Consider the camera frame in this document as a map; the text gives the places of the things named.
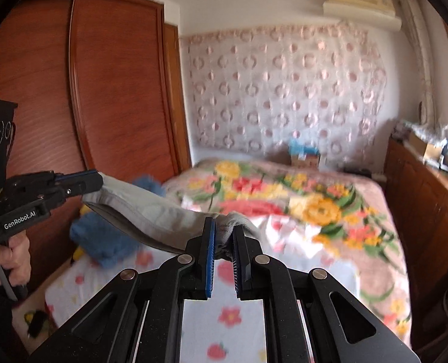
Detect cardboard box with blue contents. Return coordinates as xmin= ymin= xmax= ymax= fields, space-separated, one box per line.
xmin=287 ymin=140 xmax=321 ymax=167

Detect floral blanket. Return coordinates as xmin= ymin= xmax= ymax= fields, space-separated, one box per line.
xmin=161 ymin=159 xmax=414 ymax=348

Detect cream air conditioner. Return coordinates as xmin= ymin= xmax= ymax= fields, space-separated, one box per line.
xmin=322 ymin=0 xmax=402 ymax=31

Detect bundled beige window curtain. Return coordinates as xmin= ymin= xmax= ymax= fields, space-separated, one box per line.
xmin=398 ymin=0 xmax=448 ymax=127

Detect white flowered bed sheet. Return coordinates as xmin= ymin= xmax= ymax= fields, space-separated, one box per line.
xmin=44 ymin=212 xmax=361 ymax=363

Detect circle-patterned sheer curtain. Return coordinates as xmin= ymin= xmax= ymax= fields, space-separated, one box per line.
xmin=179 ymin=23 xmax=389 ymax=159

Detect open cardboard box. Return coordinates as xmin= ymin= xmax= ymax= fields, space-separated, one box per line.
xmin=408 ymin=132 xmax=442 ymax=165

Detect wooden cabinet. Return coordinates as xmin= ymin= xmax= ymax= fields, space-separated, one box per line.
xmin=383 ymin=136 xmax=448 ymax=348

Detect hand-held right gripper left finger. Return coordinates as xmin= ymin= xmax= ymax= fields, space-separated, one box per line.
xmin=28 ymin=217 xmax=217 ymax=363

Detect folded blue denim jeans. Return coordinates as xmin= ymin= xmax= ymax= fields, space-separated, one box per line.
xmin=70 ymin=174 xmax=168 ymax=269

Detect grey pants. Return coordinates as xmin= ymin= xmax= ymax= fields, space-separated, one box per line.
xmin=81 ymin=172 xmax=260 ymax=261

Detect yellow and black object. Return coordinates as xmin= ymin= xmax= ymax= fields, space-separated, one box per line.
xmin=23 ymin=309 xmax=51 ymax=338

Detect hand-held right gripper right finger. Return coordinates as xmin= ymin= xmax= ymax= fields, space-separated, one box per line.
xmin=232 ymin=226 xmax=421 ymax=363

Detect wooden wardrobe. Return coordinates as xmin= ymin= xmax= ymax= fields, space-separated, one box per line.
xmin=0 ymin=0 xmax=192 ymax=284

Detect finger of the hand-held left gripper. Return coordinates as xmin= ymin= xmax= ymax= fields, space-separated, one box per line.
xmin=63 ymin=175 xmax=104 ymax=197
xmin=54 ymin=169 xmax=101 ymax=182

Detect person's left hand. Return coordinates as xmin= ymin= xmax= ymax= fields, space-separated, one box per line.
xmin=0 ymin=232 xmax=32 ymax=286

